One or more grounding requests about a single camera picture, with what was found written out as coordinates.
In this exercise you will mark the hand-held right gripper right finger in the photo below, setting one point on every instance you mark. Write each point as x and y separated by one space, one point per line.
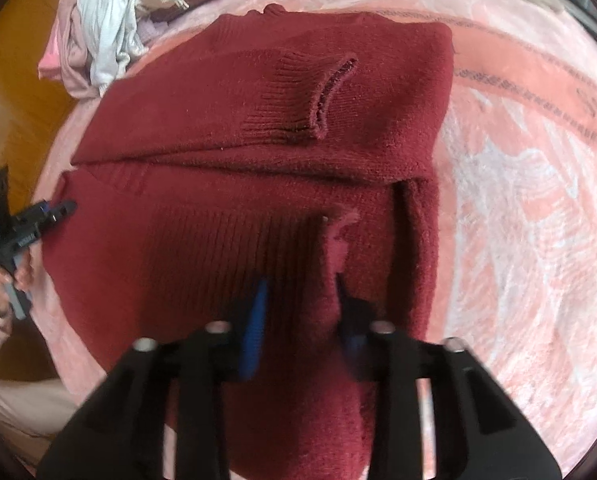
351 340

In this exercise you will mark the pink patterned bed blanket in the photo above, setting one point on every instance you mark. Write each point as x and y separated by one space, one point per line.
503 210

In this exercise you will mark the person's left hand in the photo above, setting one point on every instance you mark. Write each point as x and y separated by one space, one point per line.
24 272

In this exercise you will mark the dark red knit sweater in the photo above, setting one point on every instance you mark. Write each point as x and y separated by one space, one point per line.
228 135

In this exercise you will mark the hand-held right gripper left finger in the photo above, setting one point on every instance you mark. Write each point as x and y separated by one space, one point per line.
253 330

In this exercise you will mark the pink garment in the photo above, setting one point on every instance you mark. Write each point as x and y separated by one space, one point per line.
51 60

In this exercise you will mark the mauve garment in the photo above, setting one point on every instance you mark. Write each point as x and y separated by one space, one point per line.
76 60

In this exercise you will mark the white crinkled garment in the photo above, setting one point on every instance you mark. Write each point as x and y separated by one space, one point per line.
108 20

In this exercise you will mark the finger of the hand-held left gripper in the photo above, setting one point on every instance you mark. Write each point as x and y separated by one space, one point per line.
58 211

